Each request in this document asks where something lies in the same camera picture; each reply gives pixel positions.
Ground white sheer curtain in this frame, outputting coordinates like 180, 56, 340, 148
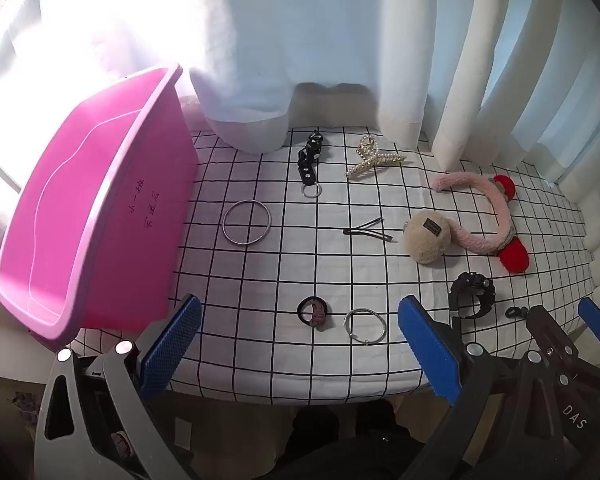
187, 0, 431, 154

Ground large silver bangle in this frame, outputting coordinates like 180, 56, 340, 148
222, 200, 272, 247

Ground black hair tie pink knot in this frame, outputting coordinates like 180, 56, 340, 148
297, 296, 331, 332

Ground small silver bangle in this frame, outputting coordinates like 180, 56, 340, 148
343, 307, 387, 345

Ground beige plush pompom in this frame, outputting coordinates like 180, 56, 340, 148
402, 210, 453, 265

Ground pearl hair claw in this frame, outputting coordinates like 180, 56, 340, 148
345, 135, 407, 179

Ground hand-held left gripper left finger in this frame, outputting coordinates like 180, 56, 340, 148
34, 294, 203, 480

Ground black strap keychain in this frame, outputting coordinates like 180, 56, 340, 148
297, 131, 325, 199

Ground black bobby pin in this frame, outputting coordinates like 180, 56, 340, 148
343, 229, 397, 244
343, 217, 385, 236

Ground person's dark pants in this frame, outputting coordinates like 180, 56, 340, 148
260, 400, 451, 480

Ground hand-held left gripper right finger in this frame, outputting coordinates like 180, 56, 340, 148
396, 295, 566, 480

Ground pink plastic bin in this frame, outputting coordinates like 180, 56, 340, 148
0, 64, 199, 352

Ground pink headband red pompoms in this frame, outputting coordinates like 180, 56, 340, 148
432, 172, 531, 275

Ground white black grid cloth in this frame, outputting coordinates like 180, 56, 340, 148
75, 127, 596, 406

